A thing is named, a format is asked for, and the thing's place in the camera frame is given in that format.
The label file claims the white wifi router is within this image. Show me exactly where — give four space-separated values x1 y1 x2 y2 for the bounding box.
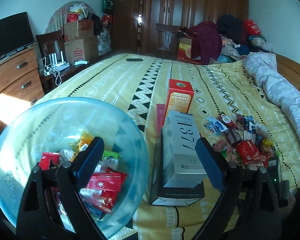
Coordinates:
46 51 70 72

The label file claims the grey white 1377 box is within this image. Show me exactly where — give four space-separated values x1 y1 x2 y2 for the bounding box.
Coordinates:
162 111 206 188

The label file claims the dark wooden side chair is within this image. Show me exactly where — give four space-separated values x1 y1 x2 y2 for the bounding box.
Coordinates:
36 30 66 64

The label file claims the red yellow carton box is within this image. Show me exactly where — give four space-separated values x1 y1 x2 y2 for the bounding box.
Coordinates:
164 79 194 120

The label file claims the black phone on bed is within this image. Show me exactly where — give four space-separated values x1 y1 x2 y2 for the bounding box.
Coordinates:
126 58 143 62

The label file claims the pink flat box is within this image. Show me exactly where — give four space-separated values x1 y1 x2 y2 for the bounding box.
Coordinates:
156 103 165 136

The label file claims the dark wooden wardrobe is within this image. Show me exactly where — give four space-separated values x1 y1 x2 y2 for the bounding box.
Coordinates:
111 0 249 56

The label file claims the maroon jacket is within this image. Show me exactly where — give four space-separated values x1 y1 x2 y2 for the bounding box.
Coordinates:
186 21 223 65

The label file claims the upper cardboard box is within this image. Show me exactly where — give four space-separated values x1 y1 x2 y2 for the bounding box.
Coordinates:
63 20 94 42

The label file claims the large red snack pack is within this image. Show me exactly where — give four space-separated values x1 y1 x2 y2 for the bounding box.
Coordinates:
236 140 265 165

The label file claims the wooden chest of drawers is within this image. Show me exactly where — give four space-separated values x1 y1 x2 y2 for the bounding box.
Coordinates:
0 48 44 129

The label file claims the clear blue plastic bowl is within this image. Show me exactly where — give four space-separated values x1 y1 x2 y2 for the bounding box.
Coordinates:
0 97 148 238

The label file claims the wooden chair by wardrobe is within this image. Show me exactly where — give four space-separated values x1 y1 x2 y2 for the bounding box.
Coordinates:
155 23 181 60

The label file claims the cardboard box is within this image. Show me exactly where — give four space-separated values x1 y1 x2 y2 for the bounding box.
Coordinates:
64 36 98 64
63 20 94 42

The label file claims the black flat television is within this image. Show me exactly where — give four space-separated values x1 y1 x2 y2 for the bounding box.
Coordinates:
0 12 34 60

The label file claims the red gift box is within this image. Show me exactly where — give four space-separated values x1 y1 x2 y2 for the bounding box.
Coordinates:
177 38 202 65

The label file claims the yellow patterned bed sheet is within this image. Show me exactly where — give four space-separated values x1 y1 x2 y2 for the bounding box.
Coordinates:
34 52 300 240

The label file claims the black product box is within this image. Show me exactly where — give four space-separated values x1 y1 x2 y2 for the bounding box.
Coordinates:
148 132 205 206

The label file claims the lower cardboard box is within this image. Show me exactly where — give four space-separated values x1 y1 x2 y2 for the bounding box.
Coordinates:
64 36 98 64

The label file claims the blue white snack bag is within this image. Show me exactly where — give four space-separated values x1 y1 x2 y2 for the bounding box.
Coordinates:
204 116 229 136

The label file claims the grey floral quilt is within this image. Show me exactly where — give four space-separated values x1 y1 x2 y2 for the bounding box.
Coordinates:
242 52 300 140

